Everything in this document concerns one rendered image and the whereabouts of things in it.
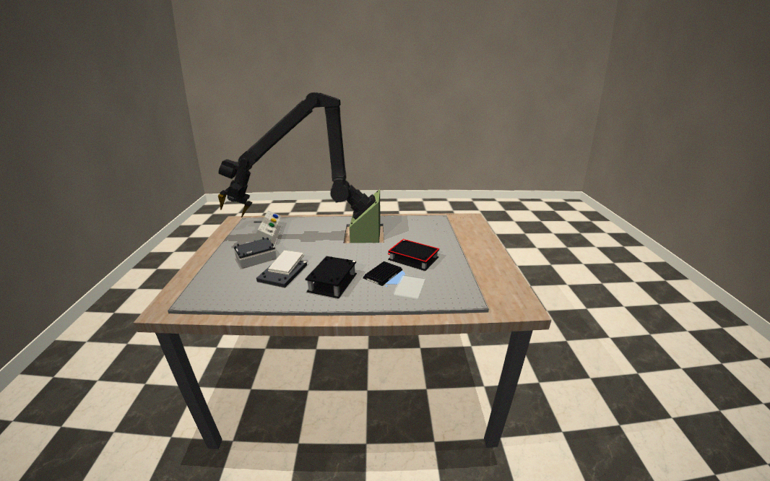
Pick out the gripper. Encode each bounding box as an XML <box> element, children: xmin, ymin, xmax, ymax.
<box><xmin>218</xmin><ymin>184</ymin><xmax>253</xmax><ymax>217</ymax></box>

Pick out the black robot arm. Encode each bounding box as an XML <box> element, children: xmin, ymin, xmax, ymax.
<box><xmin>219</xmin><ymin>92</ymin><xmax>376</xmax><ymax>220</ymax></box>

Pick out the white button panel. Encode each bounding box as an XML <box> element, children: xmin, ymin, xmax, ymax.
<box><xmin>254</xmin><ymin>210</ymin><xmax>282</xmax><ymax>247</ymax></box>

